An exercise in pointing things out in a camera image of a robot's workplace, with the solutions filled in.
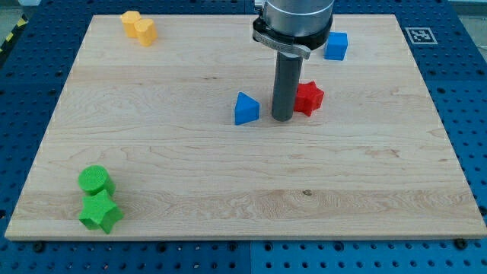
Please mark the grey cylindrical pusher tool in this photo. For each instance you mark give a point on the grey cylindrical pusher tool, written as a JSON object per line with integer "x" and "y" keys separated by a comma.
{"x": 287, "y": 75}

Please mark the blue triangle block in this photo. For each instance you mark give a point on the blue triangle block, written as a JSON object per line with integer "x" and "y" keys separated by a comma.
{"x": 246, "y": 109}

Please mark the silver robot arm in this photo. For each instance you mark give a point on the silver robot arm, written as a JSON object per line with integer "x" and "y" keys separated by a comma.
{"x": 293, "y": 28}

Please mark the red star block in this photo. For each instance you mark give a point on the red star block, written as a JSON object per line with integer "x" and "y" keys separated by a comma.
{"x": 308, "y": 98}

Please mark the blue cube block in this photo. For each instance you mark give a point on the blue cube block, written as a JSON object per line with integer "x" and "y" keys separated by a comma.
{"x": 336, "y": 47}

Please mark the wooden board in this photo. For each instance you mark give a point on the wooden board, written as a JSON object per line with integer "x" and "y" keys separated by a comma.
{"x": 373, "y": 163}

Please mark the white fiducial marker tag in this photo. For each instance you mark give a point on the white fiducial marker tag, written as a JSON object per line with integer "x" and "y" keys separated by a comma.
{"x": 421, "y": 36}

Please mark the yellow heart block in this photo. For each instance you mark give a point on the yellow heart block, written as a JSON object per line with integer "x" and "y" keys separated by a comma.
{"x": 146, "y": 31}

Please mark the yellow hexagon block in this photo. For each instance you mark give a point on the yellow hexagon block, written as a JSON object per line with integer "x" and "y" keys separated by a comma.
{"x": 128, "y": 19}

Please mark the green cylinder block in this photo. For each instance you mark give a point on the green cylinder block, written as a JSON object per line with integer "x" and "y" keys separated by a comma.
{"x": 94, "y": 179}

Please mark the green star block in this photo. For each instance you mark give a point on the green star block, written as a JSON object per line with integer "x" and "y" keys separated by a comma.
{"x": 100, "y": 212}

